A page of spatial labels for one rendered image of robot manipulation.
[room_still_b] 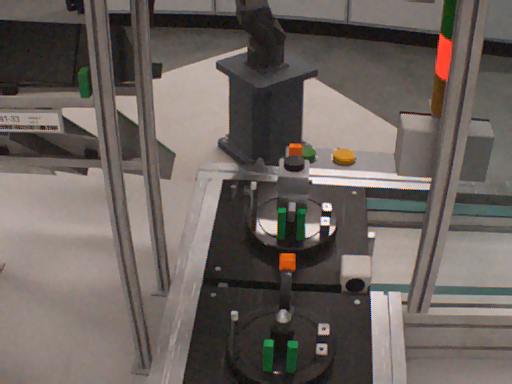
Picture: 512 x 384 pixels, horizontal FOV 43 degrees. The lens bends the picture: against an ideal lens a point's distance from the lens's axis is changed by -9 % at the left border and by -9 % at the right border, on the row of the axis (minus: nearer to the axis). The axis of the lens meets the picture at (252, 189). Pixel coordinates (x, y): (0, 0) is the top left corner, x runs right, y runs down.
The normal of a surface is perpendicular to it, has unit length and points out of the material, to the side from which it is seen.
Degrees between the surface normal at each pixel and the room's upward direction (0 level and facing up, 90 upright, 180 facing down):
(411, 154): 90
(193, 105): 0
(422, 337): 90
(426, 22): 90
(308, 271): 0
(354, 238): 0
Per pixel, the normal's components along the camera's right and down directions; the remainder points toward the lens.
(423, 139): -0.09, 0.59
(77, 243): 0.00, -0.81
